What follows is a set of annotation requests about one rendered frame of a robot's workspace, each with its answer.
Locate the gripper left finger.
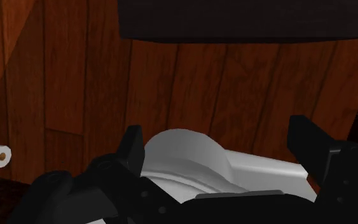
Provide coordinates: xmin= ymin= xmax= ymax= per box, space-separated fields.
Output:
xmin=7 ymin=125 xmax=181 ymax=224

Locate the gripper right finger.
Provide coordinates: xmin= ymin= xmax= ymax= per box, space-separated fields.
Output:
xmin=286 ymin=115 xmax=358 ymax=224

